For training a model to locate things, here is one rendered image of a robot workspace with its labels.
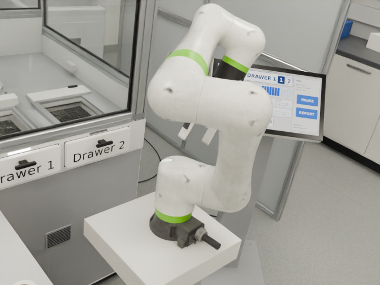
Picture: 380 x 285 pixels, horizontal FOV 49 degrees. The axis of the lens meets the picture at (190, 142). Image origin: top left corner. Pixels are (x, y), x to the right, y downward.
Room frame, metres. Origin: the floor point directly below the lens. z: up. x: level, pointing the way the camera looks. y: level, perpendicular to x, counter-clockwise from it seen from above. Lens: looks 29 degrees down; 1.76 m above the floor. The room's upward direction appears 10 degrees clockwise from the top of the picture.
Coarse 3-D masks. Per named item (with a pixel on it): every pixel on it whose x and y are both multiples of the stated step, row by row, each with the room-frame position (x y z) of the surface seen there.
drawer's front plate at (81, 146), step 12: (108, 132) 1.46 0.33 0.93; (120, 132) 1.49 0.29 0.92; (72, 144) 1.34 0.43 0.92; (84, 144) 1.37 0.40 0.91; (96, 144) 1.41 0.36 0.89; (120, 144) 1.50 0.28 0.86; (72, 156) 1.34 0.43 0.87; (84, 156) 1.37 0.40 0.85; (96, 156) 1.41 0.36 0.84; (108, 156) 1.46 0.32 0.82
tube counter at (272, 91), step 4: (264, 88) 1.76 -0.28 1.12; (268, 88) 1.76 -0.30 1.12; (272, 88) 1.76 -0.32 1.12; (276, 88) 1.77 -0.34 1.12; (280, 88) 1.77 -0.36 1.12; (284, 88) 1.77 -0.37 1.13; (268, 92) 1.75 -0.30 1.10; (272, 92) 1.75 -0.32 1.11; (276, 92) 1.76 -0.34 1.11; (280, 92) 1.76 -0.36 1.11; (284, 92) 1.76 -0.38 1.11; (288, 92) 1.77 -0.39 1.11; (292, 92) 1.77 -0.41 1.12; (276, 96) 1.74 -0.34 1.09; (280, 96) 1.75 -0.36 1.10; (284, 96) 1.75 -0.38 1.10; (288, 96) 1.75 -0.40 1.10; (292, 96) 1.76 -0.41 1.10
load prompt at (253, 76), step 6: (252, 72) 1.80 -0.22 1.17; (258, 72) 1.80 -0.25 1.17; (264, 72) 1.80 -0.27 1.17; (246, 78) 1.77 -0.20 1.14; (252, 78) 1.78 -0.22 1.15; (258, 78) 1.78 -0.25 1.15; (264, 78) 1.79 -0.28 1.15; (270, 78) 1.79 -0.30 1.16; (276, 78) 1.80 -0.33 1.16; (282, 78) 1.80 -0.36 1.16; (288, 78) 1.81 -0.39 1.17; (276, 84) 1.78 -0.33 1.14; (282, 84) 1.78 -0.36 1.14; (288, 84) 1.79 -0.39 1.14
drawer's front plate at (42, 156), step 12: (12, 156) 1.18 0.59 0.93; (24, 156) 1.20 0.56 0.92; (36, 156) 1.23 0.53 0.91; (48, 156) 1.27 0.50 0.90; (60, 156) 1.30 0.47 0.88; (0, 168) 1.14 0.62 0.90; (12, 168) 1.17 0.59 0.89; (36, 168) 1.23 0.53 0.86; (48, 168) 1.27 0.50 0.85; (60, 168) 1.30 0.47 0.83; (0, 180) 1.14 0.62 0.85; (12, 180) 1.17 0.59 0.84; (24, 180) 1.20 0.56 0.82
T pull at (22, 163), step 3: (24, 159) 1.20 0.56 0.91; (21, 162) 1.18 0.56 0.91; (24, 162) 1.18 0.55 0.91; (27, 162) 1.19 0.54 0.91; (30, 162) 1.19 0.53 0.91; (33, 162) 1.19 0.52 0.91; (36, 162) 1.20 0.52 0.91; (18, 165) 1.16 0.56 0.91; (21, 165) 1.16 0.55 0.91; (24, 165) 1.17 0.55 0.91; (27, 165) 1.17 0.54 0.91; (30, 165) 1.18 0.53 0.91; (33, 165) 1.19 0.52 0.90; (15, 168) 1.15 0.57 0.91; (18, 168) 1.15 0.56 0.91; (21, 168) 1.16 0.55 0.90; (24, 168) 1.17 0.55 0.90
